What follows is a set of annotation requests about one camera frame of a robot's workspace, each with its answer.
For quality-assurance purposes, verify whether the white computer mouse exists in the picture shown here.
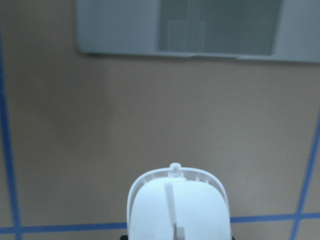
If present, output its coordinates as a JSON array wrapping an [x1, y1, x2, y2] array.
[[120, 162, 234, 240]]

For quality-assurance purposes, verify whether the grey laptop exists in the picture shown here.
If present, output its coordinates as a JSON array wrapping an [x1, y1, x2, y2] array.
[[74, 0, 320, 63]]

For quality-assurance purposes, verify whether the brown paper table cover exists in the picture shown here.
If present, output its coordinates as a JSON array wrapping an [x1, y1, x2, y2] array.
[[0, 0, 320, 240]]

